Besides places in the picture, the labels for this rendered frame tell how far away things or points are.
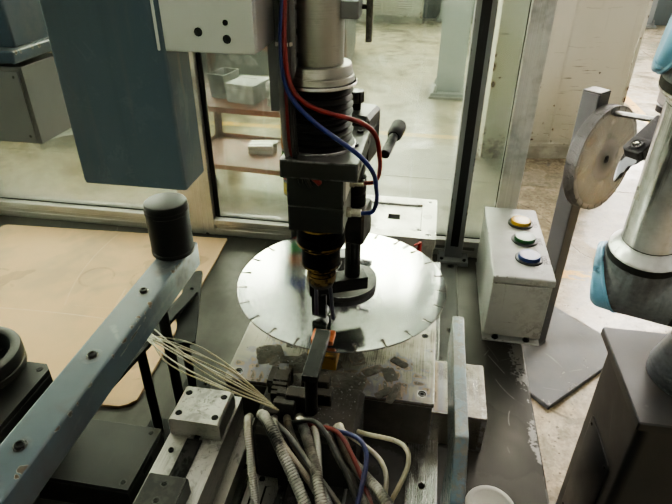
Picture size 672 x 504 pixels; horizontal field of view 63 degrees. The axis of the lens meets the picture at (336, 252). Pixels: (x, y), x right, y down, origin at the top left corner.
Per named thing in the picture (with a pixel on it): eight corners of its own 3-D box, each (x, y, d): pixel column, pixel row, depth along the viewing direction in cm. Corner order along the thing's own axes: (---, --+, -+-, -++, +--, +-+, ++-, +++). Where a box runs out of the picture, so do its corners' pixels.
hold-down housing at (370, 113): (342, 226, 78) (344, 82, 68) (375, 232, 76) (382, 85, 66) (329, 245, 74) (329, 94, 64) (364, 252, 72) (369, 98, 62)
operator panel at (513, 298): (475, 262, 131) (484, 206, 123) (523, 267, 129) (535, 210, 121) (481, 339, 107) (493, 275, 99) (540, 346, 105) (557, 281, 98)
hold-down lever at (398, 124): (360, 135, 75) (360, 115, 74) (405, 138, 74) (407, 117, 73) (351, 157, 68) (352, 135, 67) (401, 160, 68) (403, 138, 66)
